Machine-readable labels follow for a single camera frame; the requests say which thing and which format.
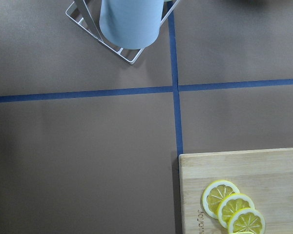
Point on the light blue plastic cup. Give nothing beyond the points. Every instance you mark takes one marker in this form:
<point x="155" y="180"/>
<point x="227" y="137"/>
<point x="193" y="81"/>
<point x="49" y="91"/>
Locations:
<point x="131" y="24"/>

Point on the white wire cup rack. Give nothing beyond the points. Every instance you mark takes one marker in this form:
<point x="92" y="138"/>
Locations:
<point x="86" y="14"/>

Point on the lemon slice near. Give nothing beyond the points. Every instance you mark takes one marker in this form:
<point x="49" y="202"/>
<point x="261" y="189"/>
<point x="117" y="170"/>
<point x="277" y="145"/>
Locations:
<point x="247" y="220"/>

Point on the lemon slice far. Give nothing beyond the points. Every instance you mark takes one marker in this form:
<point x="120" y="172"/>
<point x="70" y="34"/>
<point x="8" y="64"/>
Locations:
<point x="214" y="194"/>

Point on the lemon slice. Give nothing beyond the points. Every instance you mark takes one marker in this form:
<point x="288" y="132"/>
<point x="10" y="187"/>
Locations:
<point x="214" y="194"/>
<point x="231" y="204"/>
<point x="247" y="220"/>

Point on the wooden cutting board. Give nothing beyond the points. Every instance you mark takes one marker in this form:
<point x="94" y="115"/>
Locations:
<point x="266" y="176"/>

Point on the lemon slice middle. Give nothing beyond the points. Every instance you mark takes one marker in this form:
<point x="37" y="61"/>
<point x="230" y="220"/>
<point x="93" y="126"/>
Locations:
<point x="231" y="204"/>

